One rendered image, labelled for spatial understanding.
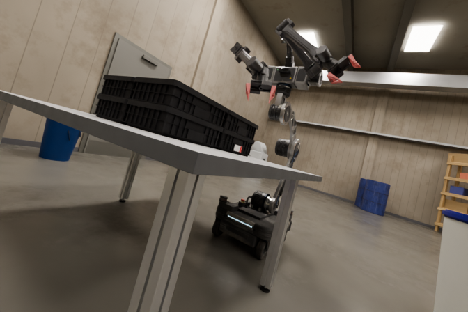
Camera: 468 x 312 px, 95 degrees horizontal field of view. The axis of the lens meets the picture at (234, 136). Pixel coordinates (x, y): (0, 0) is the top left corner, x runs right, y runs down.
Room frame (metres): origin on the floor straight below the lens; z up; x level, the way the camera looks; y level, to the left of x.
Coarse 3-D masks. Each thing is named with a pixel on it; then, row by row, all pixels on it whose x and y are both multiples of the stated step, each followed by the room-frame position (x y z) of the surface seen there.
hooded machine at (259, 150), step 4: (256, 144) 8.38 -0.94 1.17; (260, 144) 8.29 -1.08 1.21; (264, 144) 8.55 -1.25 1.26; (252, 148) 8.46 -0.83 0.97; (256, 148) 8.36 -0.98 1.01; (260, 148) 8.25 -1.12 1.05; (264, 148) 8.44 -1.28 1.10; (252, 152) 8.40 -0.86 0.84; (256, 152) 8.29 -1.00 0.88; (260, 152) 8.23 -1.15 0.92; (264, 152) 8.41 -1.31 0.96; (252, 156) 8.37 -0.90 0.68; (256, 156) 8.27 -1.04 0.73; (260, 156) 8.16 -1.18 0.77; (264, 156) 8.32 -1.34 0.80; (264, 160) 8.39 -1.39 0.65
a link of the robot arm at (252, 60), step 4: (248, 60) 1.03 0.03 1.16; (252, 60) 1.00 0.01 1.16; (256, 60) 0.99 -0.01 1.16; (248, 64) 1.01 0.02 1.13; (252, 64) 0.99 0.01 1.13; (256, 64) 0.99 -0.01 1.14; (260, 64) 1.00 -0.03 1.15; (264, 64) 1.06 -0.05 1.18; (252, 68) 1.01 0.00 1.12; (256, 68) 1.00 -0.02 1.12; (260, 68) 1.01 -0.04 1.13; (252, 72) 1.11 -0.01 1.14; (256, 72) 1.02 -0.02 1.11; (256, 76) 1.09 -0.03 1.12
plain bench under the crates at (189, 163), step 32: (0, 96) 1.01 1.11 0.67; (0, 128) 1.22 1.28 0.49; (96, 128) 0.55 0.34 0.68; (128, 128) 0.61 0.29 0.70; (160, 160) 0.42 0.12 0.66; (192, 160) 0.38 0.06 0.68; (224, 160) 0.45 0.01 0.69; (256, 160) 1.05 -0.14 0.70; (128, 192) 2.01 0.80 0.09; (192, 192) 0.47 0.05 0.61; (288, 192) 1.25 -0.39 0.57; (160, 224) 0.46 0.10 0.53; (160, 256) 0.45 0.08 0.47; (160, 288) 0.45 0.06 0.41
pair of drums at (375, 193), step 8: (360, 184) 7.34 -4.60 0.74; (368, 184) 6.60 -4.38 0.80; (376, 184) 6.41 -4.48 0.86; (384, 184) 6.33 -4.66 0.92; (360, 192) 7.25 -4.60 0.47; (368, 192) 6.53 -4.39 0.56; (376, 192) 6.38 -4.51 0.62; (384, 192) 6.33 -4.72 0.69; (360, 200) 7.19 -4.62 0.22; (368, 200) 6.49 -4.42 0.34; (376, 200) 6.36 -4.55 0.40; (384, 200) 6.34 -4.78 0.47; (368, 208) 6.45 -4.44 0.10; (376, 208) 6.34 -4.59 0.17; (384, 208) 6.38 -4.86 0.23
